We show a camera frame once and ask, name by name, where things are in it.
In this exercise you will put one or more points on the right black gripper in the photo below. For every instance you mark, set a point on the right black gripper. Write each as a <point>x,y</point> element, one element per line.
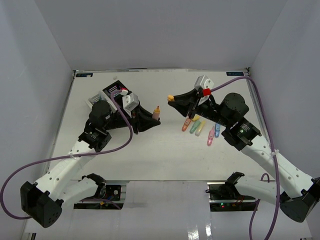
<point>182,103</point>

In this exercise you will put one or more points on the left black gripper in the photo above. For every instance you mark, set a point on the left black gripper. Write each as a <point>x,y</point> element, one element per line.
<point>142,120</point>

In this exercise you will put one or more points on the pink orange-tip highlighter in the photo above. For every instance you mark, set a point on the pink orange-tip highlighter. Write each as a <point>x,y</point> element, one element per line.
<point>156,113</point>

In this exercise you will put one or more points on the orange yellow short highlighter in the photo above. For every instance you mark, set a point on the orange yellow short highlighter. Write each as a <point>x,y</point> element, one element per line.
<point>170,98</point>

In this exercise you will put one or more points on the yellow highlighter cap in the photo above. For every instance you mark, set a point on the yellow highlighter cap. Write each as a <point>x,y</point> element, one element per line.
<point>196,117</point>

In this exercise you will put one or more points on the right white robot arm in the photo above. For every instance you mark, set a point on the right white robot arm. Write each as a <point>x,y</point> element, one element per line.
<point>296,192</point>

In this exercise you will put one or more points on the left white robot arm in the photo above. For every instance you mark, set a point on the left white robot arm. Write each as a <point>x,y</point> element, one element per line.
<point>44,199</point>

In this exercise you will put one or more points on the green highlighter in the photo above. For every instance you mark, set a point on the green highlighter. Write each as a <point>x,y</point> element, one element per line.
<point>194,126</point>

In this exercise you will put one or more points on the pale yellow highlighter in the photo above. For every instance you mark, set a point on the pale yellow highlighter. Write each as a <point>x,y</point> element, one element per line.
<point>200,128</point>

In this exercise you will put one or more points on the blue small highlighter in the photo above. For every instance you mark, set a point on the blue small highlighter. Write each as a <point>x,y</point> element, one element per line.
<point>217,129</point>

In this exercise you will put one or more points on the black mesh pen holder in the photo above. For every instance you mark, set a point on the black mesh pen holder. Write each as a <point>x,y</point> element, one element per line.
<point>115,86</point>

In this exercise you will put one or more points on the white slotted pen holder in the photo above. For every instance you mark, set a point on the white slotted pen holder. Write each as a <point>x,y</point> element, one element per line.
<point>99,96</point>

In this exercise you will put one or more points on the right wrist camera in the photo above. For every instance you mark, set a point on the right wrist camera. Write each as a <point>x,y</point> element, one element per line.
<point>204,85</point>

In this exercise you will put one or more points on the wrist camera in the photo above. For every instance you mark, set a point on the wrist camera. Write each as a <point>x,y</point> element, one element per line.
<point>204,85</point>
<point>129,100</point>

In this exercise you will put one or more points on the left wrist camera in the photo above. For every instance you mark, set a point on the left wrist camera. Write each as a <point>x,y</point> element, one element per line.
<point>129,100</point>

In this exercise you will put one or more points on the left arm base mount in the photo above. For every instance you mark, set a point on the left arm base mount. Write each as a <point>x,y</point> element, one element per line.
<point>111,198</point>

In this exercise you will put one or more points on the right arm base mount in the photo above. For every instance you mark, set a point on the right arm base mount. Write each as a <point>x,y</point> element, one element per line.
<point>223,199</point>

